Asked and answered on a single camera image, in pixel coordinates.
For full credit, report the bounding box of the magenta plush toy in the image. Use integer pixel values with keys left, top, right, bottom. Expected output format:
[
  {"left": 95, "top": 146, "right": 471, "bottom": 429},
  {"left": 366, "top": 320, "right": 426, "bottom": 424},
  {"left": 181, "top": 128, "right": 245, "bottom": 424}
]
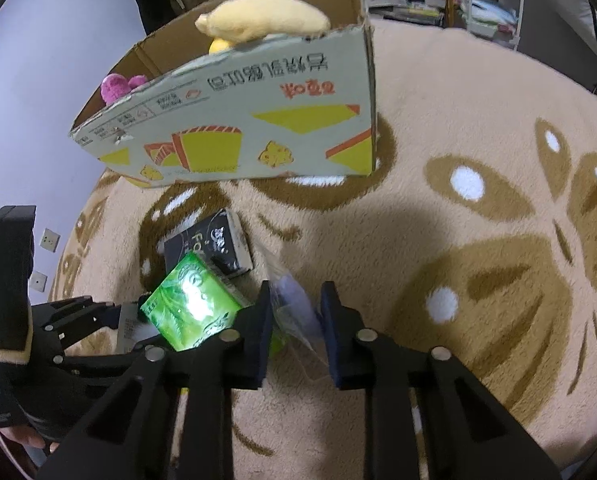
[{"left": 101, "top": 74, "right": 148, "bottom": 107}]

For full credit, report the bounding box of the white trolley cart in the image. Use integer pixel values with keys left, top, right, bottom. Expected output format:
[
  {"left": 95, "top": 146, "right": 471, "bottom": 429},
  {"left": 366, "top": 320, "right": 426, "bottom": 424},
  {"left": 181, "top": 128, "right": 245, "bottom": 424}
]
[{"left": 451, "top": 0, "right": 527, "bottom": 51}]

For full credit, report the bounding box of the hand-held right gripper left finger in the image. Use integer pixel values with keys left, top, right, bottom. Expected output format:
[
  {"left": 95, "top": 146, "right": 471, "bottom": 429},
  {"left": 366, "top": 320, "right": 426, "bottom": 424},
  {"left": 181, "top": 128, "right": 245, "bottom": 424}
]
[{"left": 38, "top": 280, "right": 274, "bottom": 480}]

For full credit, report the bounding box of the green tissue packet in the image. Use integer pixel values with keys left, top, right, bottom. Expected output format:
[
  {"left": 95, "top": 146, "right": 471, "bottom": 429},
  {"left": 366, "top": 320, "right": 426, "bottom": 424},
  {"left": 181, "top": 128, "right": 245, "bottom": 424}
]
[{"left": 138, "top": 252, "right": 284, "bottom": 356}]

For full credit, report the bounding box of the black tissue packet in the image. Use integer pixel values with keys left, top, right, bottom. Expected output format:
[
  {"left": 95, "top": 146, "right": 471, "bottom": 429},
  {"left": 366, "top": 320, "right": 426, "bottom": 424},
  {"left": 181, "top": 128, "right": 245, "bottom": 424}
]
[{"left": 164, "top": 208, "right": 254, "bottom": 278}]

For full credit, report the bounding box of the cream padded chair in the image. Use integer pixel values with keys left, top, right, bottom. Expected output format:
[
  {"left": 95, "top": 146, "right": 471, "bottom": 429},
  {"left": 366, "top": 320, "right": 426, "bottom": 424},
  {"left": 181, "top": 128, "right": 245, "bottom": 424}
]
[{"left": 531, "top": 0, "right": 597, "bottom": 96}]

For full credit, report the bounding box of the clear plastic packet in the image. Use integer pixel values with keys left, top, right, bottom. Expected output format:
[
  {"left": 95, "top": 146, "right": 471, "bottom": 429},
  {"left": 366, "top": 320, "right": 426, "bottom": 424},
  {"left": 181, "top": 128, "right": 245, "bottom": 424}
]
[{"left": 271, "top": 270, "right": 330, "bottom": 363}]

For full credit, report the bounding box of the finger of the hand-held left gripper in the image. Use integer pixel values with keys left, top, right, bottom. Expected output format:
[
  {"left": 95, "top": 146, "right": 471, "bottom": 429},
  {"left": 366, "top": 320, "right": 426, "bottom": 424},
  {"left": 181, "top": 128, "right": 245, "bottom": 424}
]
[
  {"left": 31, "top": 296, "right": 124, "bottom": 342},
  {"left": 53, "top": 342, "right": 152, "bottom": 370}
]

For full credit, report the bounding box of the light blue cloth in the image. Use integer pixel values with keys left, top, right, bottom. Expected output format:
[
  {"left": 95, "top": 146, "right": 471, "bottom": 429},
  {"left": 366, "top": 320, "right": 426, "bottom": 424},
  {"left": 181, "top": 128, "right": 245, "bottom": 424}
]
[{"left": 471, "top": 0, "right": 520, "bottom": 27}]

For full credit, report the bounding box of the black hanging garment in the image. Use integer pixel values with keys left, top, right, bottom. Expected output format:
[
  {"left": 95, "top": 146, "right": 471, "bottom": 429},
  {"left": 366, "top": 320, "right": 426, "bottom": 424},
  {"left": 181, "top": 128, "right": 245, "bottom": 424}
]
[{"left": 131, "top": 0, "right": 180, "bottom": 36}]

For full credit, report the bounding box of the messy pile of books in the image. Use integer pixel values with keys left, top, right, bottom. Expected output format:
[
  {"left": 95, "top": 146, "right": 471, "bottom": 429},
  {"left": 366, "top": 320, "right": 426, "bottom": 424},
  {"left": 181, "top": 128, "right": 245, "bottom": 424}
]
[{"left": 361, "top": 0, "right": 449, "bottom": 26}]

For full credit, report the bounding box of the pale yellow banana plush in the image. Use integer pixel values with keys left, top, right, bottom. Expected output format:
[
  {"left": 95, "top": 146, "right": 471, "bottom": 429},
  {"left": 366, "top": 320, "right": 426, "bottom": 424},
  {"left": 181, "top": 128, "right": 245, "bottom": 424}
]
[{"left": 195, "top": 0, "right": 331, "bottom": 43}]

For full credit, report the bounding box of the black cloth with cream band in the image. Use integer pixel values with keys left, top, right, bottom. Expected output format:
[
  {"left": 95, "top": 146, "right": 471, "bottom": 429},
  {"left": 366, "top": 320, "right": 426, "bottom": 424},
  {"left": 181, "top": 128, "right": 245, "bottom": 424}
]
[{"left": 0, "top": 205, "right": 37, "bottom": 363}]

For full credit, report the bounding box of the person's left hand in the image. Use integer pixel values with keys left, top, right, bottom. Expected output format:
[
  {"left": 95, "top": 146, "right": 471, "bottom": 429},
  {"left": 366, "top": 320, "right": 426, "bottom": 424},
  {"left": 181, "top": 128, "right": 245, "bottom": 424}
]
[{"left": 1, "top": 422, "right": 62, "bottom": 457}]

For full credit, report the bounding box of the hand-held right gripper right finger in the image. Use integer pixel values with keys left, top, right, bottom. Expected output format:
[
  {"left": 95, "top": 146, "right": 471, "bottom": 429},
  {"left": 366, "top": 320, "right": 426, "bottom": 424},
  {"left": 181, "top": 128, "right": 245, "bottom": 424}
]
[{"left": 319, "top": 281, "right": 561, "bottom": 480}]

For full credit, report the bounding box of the printed cardboard box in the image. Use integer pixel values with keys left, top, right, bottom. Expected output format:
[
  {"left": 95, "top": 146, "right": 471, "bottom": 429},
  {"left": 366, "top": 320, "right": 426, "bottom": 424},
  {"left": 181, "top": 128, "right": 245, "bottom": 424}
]
[{"left": 68, "top": 0, "right": 377, "bottom": 188}]

